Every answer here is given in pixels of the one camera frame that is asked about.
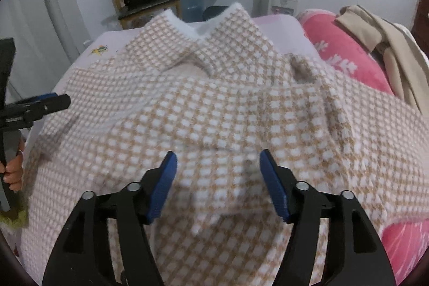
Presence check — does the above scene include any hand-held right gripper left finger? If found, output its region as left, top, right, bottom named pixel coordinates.
left=42, top=151, right=177, bottom=286

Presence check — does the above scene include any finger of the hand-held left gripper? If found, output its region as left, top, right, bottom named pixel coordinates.
left=20, top=92, right=57, bottom=105
left=23, top=94, right=72, bottom=121

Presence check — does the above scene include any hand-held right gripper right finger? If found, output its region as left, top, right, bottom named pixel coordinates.
left=260, top=148, right=398, bottom=286

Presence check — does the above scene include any beige white checkered sweater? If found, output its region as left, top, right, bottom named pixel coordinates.
left=22, top=3, right=429, bottom=286

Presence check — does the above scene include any beige clothes pile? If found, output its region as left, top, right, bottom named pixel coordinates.
left=335, top=5, right=429, bottom=116

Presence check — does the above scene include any person's left hand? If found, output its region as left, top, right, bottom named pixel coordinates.
left=3, top=139, right=25, bottom=193

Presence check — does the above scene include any green fringed cloth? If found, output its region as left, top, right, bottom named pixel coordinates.
left=0, top=202, right=29, bottom=228

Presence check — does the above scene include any clear water jug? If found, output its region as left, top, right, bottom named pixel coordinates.
left=181, top=0, right=206, bottom=23

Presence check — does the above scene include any brown wooden door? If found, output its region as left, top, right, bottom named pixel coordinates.
left=416, top=0, right=429, bottom=32

